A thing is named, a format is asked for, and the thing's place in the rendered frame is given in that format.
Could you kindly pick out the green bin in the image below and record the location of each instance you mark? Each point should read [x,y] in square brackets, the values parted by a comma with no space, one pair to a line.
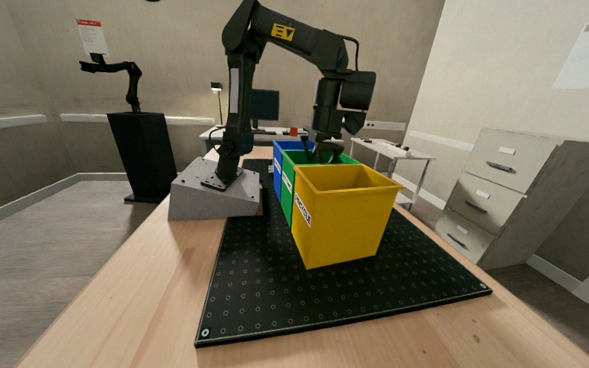
[292,158]

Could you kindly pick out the yellow open-top bin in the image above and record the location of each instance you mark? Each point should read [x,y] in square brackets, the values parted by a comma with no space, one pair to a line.
[340,212]

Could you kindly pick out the blue open-top bin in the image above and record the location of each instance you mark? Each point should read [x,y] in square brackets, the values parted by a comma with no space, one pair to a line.
[284,145]

